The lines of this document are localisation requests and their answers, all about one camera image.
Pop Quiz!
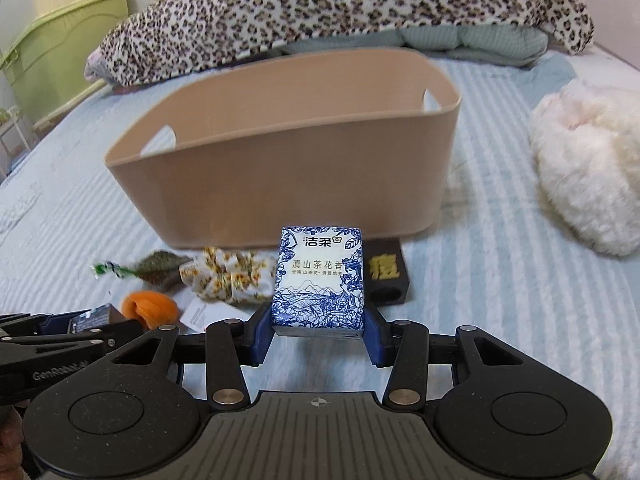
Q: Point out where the green dried herb packet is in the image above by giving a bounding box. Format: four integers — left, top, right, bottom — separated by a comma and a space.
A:
91, 250, 193, 290

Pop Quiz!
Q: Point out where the small black gold-lettered box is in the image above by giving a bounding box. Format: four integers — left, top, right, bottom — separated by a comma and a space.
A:
363, 238, 410, 308

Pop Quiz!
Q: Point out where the blue white tissue pack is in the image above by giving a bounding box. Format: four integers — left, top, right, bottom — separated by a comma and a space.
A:
271, 226, 364, 337

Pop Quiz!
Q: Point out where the person's hand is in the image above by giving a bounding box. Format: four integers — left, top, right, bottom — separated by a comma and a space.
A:
0, 408, 25, 480

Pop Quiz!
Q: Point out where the dark blue cigarette box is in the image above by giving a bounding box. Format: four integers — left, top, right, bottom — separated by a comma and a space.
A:
67, 304, 126, 334

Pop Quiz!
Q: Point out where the orange plush cloth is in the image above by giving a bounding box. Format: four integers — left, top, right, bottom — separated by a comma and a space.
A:
122, 290, 180, 330

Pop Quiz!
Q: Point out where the white card box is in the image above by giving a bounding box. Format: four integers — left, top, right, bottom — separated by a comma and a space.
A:
179, 297, 258, 334

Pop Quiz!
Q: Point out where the floral fabric scrunchie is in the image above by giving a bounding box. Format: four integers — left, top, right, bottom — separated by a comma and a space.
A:
179, 247, 277, 304

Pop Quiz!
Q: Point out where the striped light blue bedsheet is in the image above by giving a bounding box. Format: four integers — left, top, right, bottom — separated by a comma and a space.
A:
1, 51, 639, 479

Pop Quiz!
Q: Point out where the green plastic storage bin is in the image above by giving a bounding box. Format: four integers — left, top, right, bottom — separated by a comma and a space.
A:
1, 0, 129, 124

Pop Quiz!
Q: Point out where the white fluffy plush toy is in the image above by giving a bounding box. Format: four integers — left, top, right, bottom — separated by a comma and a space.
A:
529, 78, 639, 257

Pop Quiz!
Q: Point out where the beige plastic storage basket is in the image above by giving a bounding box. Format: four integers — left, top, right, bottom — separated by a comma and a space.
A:
105, 48, 462, 248

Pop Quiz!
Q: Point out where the leopard print blanket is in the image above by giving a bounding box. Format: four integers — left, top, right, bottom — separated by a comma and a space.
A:
85, 0, 594, 87

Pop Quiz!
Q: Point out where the teal checked quilt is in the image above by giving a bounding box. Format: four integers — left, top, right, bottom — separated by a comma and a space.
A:
273, 25, 549, 67

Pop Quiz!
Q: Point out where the white wire rack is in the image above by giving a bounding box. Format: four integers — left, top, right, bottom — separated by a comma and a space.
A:
1, 105, 32, 177

